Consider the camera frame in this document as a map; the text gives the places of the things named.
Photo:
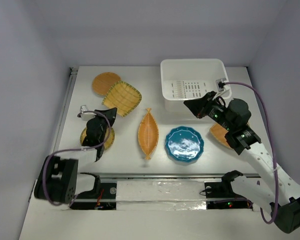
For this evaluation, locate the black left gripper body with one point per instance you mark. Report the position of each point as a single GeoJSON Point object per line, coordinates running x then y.
{"type": "Point", "coordinates": [103, 122]}

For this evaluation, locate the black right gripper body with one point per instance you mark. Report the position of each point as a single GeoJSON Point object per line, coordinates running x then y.
{"type": "Point", "coordinates": [208, 106]}

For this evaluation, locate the round yellow green-rimmed plate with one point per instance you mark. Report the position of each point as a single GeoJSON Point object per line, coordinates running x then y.
{"type": "Point", "coordinates": [107, 144]}

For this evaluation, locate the triangular orange woven plate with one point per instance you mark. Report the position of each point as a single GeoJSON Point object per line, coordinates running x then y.
{"type": "Point", "coordinates": [219, 133]}

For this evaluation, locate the round orange woven plate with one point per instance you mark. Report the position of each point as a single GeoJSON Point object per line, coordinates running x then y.
{"type": "Point", "coordinates": [102, 83]}

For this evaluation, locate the blue polka-dot ceramic plate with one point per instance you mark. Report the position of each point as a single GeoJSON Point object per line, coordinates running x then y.
{"type": "Point", "coordinates": [183, 144]}

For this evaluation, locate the boat-shaped orange woven basket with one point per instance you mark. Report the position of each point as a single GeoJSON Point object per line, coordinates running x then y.
{"type": "Point", "coordinates": [148, 134]}

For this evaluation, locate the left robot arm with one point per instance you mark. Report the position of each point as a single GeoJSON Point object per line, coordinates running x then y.
{"type": "Point", "coordinates": [57, 180]}

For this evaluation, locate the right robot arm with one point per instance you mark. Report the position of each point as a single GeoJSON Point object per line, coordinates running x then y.
{"type": "Point", "coordinates": [281, 196]}

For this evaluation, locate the white plastic bin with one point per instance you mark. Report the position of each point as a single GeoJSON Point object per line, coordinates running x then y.
{"type": "Point", "coordinates": [188, 79]}

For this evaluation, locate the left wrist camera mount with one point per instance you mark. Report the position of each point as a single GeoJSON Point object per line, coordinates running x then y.
{"type": "Point", "coordinates": [84, 113]}

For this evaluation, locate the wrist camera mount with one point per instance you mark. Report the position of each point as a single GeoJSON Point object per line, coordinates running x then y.
{"type": "Point", "coordinates": [84, 113]}
{"type": "Point", "coordinates": [221, 86]}

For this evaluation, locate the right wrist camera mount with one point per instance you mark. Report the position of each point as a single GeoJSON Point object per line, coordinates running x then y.
{"type": "Point", "coordinates": [221, 86]}

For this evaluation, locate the aluminium table rail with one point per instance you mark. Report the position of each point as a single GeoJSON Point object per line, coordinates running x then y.
{"type": "Point", "coordinates": [62, 113]}

